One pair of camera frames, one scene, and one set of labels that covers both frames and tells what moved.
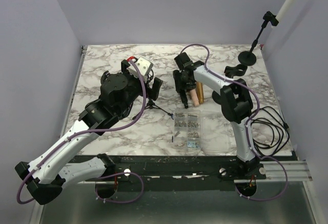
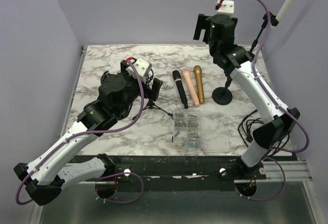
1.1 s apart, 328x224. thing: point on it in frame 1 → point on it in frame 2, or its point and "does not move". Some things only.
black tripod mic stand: [151, 105] does not move
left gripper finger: [155, 90] does not move
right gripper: [179, 85] → [204, 22]
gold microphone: [200, 90] does not move
